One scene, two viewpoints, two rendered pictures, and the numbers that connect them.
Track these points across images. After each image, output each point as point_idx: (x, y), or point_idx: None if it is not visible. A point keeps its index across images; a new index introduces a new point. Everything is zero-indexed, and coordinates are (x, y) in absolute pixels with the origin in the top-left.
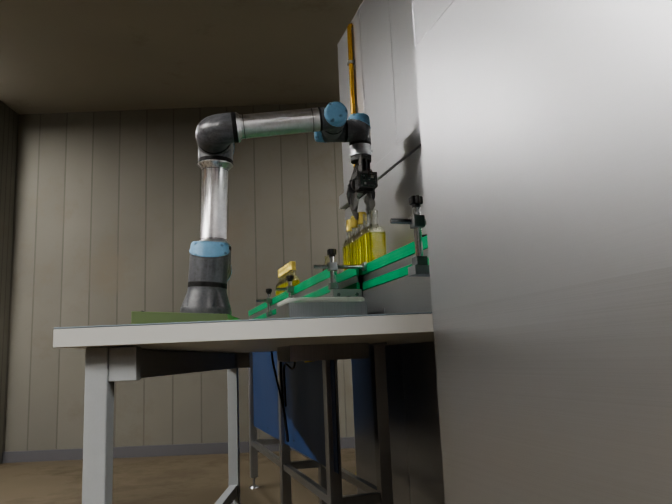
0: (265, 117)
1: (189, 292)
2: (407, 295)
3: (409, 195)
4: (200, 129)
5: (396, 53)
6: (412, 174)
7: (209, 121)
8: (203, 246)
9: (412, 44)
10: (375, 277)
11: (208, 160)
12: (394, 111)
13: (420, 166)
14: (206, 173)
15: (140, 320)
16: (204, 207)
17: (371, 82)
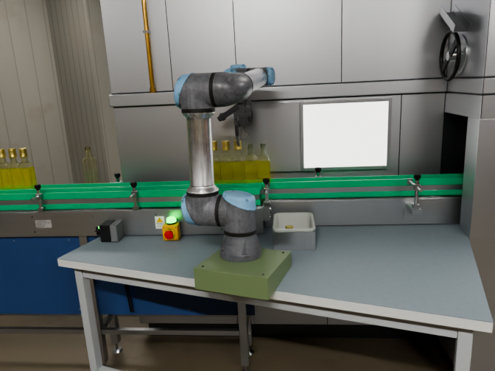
0: (255, 79)
1: (245, 241)
2: (345, 210)
3: (268, 129)
4: (231, 89)
5: (241, 12)
6: (275, 117)
7: (239, 83)
8: (253, 202)
9: (272, 18)
10: (283, 193)
11: (211, 112)
12: (234, 57)
13: (288, 115)
14: (205, 124)
15: (270, 282)
16: (205, 157)
17: (186, 13)
